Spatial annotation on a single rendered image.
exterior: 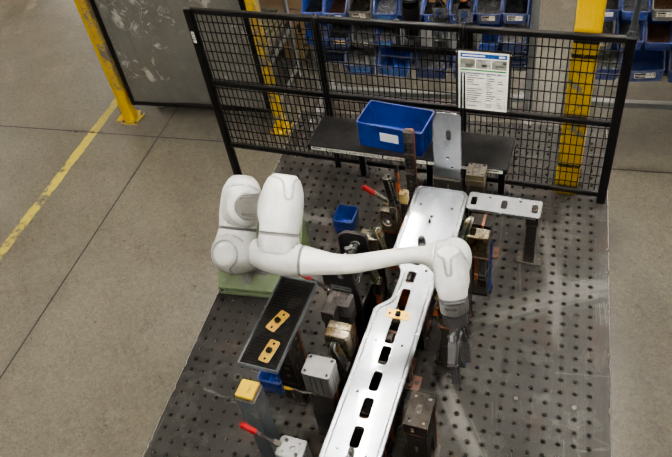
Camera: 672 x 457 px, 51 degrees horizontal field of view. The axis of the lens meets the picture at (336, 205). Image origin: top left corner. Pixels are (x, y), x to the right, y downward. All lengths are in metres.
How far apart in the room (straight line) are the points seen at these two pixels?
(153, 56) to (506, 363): 3.29
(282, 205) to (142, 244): 2.37
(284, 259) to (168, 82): 3.09
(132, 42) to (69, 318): 1.92
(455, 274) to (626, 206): 2.37
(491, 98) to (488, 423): 1.31
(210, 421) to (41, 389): 1.50
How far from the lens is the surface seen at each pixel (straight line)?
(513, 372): 2.75
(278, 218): 2.20
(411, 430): 2.29
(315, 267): 2.20
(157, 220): 4.60
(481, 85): 3.00
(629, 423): 3.52
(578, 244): 3.16
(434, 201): 2.88
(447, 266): 2.12
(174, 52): 4.94
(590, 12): 2.82
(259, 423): 2.36
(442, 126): 2.81
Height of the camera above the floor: 3.03
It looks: 44 degrees down
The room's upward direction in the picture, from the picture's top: 10 degrees counter-clockwise
